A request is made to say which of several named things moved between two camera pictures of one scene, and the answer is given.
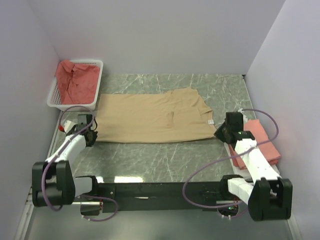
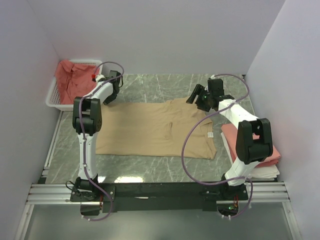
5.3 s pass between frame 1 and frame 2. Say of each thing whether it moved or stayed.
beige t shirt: moved
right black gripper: moved
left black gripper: moved
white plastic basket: stayed
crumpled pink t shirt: stayed
